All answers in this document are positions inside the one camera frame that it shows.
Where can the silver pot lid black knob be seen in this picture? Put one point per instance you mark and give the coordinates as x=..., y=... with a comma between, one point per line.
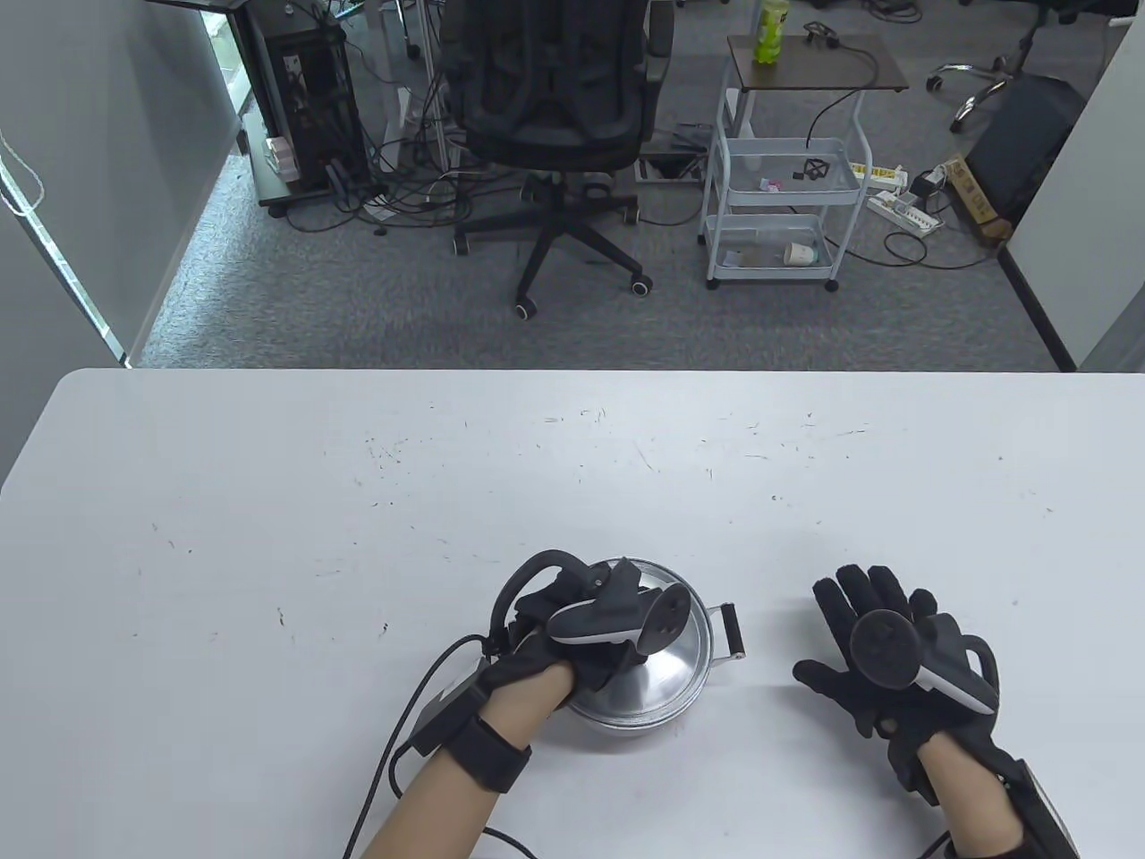
x=671, y=667

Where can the black left wrist camera module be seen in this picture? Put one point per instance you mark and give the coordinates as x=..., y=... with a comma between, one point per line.
x=447, y=716

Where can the brown cardboard box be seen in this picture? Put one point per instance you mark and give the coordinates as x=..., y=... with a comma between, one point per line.
x=975, y=197

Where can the green drink bottle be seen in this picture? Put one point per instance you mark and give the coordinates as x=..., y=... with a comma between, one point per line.
x=771, y=31

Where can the black left hand controller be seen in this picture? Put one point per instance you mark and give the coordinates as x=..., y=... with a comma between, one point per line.
x=617, y=617

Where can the silver metal pot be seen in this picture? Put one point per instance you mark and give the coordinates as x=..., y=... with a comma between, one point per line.
x=726, y=631

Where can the large black box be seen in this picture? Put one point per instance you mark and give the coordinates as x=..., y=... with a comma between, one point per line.
x=1020, y=143

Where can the person's right forearm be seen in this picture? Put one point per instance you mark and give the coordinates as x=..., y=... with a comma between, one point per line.
x=971, y=805

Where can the white paper cup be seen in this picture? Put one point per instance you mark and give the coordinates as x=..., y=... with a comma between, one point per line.
x=801, y=255

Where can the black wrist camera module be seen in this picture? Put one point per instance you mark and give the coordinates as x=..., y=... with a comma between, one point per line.
x=1042, y=814
x=447, y=716

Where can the black hand controller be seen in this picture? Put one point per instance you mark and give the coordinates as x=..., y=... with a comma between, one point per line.
x=617, y=617
x=881, y=649

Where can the black mesh office chair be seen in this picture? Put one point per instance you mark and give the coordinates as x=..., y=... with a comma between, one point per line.
x=555, y=107

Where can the black right hand controller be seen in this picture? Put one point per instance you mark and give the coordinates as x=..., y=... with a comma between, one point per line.
x=881, y=649

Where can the grey wheeled platform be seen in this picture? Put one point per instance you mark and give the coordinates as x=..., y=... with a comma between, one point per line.
x=304, y=197

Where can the yellow white power strip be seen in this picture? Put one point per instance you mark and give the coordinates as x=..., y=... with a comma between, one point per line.
x=881, y=172

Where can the small white box stack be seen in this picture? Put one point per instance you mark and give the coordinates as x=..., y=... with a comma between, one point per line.
x=282, y=159

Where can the person's left hand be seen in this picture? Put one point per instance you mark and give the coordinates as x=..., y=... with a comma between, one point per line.
x=537, y=667

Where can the silver office chair base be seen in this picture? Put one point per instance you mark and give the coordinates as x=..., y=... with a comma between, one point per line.
x=979, y=85

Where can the black right wrist camera module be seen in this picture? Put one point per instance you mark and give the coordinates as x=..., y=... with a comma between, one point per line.
x=1042, y=814

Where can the person's left forearm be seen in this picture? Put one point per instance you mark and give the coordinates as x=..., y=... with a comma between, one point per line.
x=465, y=805

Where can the person's right hand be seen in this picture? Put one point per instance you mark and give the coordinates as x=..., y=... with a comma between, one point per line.
x=836, y=680

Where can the black computer tower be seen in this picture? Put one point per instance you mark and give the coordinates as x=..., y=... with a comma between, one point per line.
x=309, y=98

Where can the white rolling utility cart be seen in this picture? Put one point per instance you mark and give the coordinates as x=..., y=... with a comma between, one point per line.
x=778, y=67

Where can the black power adapter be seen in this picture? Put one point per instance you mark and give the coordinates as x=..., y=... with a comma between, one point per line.
x=923, y=186

